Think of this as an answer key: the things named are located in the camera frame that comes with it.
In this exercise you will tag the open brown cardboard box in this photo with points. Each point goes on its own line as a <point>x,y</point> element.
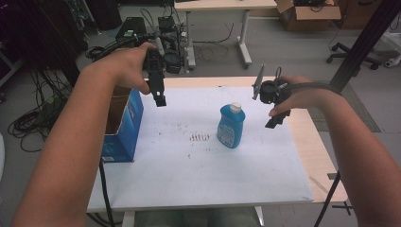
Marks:
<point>310,14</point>

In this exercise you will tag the blue cardboard box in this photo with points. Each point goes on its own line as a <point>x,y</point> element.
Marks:
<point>126,135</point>

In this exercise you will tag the white table mat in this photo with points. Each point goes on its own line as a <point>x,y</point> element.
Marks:
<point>205,176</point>

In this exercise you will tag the black computer tower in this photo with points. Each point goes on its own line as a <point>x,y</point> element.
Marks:
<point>132,26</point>

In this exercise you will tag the person's left hand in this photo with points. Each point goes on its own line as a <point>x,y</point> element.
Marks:
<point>123,67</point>

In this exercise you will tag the white desk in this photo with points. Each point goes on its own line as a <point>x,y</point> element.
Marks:
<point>220,4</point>

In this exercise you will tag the black office chair base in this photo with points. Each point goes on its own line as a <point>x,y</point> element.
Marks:
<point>353,55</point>

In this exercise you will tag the dark curtain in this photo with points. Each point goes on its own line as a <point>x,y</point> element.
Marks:
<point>38,34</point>

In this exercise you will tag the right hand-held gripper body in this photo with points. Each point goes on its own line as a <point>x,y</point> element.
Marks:
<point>269,91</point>

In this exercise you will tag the grey floor mat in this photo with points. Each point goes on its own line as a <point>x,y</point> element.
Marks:
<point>359,113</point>

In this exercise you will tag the black metal stand post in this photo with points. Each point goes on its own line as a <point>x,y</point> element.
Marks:
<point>362,41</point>

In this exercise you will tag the blue bottle with white cap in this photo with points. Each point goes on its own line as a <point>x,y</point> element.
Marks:
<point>230,129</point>

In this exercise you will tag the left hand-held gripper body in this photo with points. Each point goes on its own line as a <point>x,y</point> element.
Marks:
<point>171,61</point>

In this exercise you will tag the white table leg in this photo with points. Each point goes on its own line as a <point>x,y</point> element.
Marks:
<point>127,219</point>
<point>259,216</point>

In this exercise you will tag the open computer case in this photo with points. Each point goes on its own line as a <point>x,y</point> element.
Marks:
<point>167,26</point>

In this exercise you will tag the person's right hand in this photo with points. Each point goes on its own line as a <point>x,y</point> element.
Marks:
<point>305,94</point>

